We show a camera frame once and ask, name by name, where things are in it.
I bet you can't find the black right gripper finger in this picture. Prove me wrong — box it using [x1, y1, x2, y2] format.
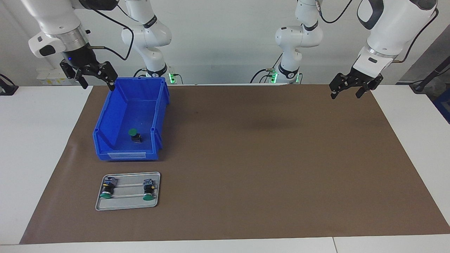
[59, 60, 89, 90]
[86, 61, 118, 92]

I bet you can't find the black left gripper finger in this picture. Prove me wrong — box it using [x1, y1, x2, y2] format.
[329, 72, 353, 100]
[355, 74, 384, 99]

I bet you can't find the green button with white block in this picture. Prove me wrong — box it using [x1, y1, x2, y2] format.
[142, 178, 158, 201]

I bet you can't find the black pole stand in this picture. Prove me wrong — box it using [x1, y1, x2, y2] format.
[409, 56, 450, 94]

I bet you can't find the blue plastic storage bin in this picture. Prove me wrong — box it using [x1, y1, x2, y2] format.
[92, 77, 171, 161]

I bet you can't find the black clamp base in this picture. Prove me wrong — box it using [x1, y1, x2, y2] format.
[0, 73, 19, 96]

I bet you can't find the blue crate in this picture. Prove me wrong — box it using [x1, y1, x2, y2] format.
[433, 88, 450, 124]

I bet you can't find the brown table mat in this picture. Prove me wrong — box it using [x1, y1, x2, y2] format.
[19, 84, 450, 245]

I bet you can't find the silver metal tray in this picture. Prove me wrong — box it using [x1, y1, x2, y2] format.
[95, 171, 161, 211]

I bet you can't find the white wall socket box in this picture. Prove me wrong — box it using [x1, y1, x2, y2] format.
[36, 68, 76, 85]

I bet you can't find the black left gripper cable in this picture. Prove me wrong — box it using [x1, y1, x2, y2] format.
[315, 0, 440, 64]

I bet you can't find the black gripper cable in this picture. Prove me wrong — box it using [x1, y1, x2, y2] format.
[315, 0, 440, 64]
[86, 7, 135, 61]

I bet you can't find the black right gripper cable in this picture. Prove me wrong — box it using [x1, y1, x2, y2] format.
[86, 7, 135, 61]

